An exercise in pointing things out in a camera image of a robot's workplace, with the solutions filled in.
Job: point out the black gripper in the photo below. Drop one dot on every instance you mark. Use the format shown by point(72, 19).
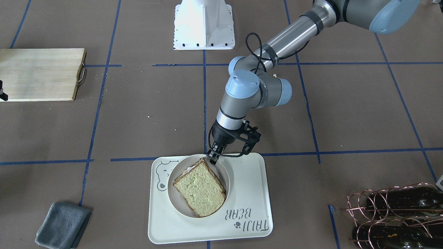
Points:
point(220, 135)

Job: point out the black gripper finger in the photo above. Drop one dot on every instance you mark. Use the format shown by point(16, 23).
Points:
point(3, 95)

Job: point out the white round plate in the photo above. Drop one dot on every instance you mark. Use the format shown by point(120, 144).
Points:
point(176, 198)

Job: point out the bread slice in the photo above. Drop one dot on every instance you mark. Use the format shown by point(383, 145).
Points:
point(201, 189)

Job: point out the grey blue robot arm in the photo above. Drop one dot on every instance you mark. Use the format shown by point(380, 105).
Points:
point(251, 87)

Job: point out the white bear serving tray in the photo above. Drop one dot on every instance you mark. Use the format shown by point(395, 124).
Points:
point(246, 213)

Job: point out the wooden cutting board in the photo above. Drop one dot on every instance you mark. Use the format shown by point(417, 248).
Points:
point(42, 74)

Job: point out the grey folded cloth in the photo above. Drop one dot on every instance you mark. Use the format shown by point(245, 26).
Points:
point(63, 226)

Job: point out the dark wine bottle lower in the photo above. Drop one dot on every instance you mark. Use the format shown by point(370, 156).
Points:
point(393, 237)

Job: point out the dark wine bottle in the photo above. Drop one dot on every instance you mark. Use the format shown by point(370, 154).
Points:
point(405, 202)
point(393, 237)

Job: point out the dark wine bottle upper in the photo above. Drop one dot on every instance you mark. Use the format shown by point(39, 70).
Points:
point(405, 202)

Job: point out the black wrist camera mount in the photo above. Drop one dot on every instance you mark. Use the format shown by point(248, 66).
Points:
point(249, 135)

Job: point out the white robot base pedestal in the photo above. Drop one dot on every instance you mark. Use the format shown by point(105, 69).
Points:
point(203, 24)

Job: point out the copper wire bottle rack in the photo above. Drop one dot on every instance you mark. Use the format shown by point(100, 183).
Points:
point(357, 208)

